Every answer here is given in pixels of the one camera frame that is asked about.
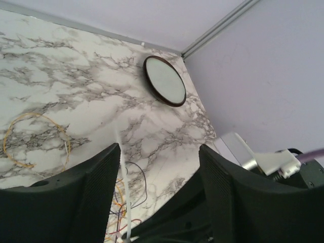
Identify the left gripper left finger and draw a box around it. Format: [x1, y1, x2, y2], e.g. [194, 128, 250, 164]
[1, 143, 120, 242]

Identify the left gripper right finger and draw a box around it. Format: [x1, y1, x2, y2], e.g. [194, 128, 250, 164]
[199, 145, 323, 242]

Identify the white zip tie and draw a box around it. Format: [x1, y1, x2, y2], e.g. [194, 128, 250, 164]
[114, 124, 132, 242]

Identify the round brown-rimmed dish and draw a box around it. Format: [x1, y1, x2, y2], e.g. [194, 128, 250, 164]
[143, 56, 186, 107]

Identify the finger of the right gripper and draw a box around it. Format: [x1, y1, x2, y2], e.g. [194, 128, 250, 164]
[131, 170, 214, 243]

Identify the purple long wire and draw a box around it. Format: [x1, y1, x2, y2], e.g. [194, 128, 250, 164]
[110, 161, 148, 228]

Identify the yellow loose wire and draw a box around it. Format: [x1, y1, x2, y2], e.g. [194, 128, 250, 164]
[3, 112, 127, 243]

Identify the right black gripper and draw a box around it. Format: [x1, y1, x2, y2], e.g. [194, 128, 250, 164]
[251, 148, 323, 189]

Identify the red long wire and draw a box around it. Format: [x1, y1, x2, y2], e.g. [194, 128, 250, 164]
[106, 202, 130, 236]

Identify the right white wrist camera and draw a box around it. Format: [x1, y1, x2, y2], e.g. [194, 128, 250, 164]
[214, 132, 302, 178]

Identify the right aluminium corner post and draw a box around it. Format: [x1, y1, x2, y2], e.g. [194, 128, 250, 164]
[181, 0, 260, 60]

